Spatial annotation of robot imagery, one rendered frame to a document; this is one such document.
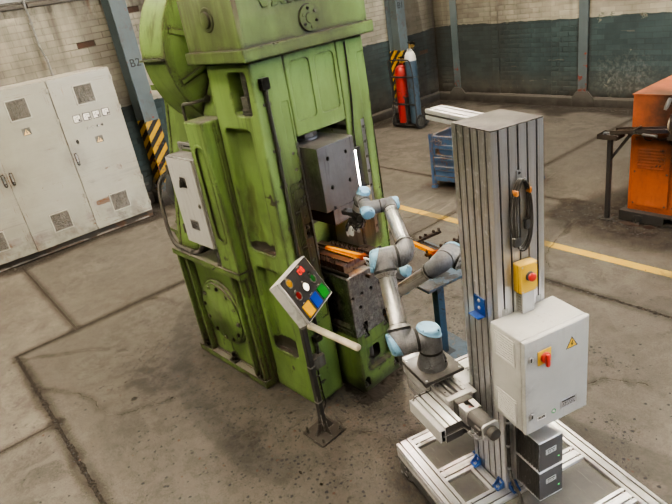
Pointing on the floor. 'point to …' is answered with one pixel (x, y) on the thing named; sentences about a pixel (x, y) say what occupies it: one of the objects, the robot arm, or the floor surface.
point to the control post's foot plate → (324, 432)
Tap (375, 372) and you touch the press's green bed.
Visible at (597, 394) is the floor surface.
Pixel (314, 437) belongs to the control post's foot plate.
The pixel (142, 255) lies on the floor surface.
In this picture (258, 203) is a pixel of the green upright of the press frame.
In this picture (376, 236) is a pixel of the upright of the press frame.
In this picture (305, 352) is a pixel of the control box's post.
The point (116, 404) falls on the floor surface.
